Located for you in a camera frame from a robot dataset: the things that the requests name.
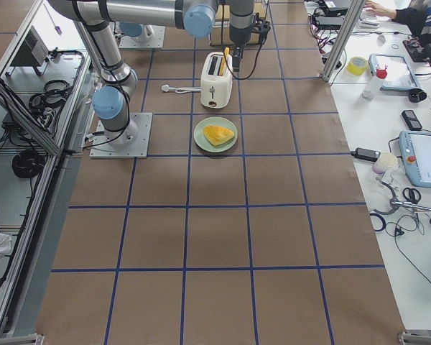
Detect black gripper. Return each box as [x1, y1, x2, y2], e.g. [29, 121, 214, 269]
[229, 25, 252, 71]

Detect blue teach pendant near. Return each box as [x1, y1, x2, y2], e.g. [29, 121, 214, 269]
[388, 130, 431, 188]

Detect white toaster power cord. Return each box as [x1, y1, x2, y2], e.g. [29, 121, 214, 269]
[161, 83, 202, 95]

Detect aluminium frame post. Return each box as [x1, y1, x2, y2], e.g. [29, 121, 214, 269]
[320, 0, 366, 82]

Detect person at desk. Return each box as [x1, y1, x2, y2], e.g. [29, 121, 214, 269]
[364, 1, 431, 37]

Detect toast bread slice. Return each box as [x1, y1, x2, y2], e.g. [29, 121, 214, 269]
[218, 47, 230, 76]

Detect yellow tape roll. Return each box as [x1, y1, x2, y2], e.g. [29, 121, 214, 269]
[346, 57, 369, 76]

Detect golden triangular pastry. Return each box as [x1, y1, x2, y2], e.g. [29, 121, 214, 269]
[203, 125, 235, 147]

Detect light green plate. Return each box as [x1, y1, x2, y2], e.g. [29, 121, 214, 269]
[193, 116, 238, 152]

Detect blue teach pendant far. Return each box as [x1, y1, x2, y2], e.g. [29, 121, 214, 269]
[369, 54, 420, 91]

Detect blue teach pendant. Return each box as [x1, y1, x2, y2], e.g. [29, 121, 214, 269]
[369, 54, 420, 91]
[388, 130, 431, 188]

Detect wire grid wooden shelf box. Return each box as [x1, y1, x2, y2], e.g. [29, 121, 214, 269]
[209, 1, 269, 46]

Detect white two-slot toaster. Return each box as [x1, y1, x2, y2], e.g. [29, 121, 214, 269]
[200, 52, 233, 109]

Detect white bottle red cap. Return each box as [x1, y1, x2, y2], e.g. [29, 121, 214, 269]
[361, 68, 388, 101]

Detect black scissors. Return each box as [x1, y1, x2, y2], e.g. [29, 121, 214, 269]
[402, 187, 422, 204]

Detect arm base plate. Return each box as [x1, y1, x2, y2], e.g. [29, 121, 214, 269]
[88, 113, 153, 159]

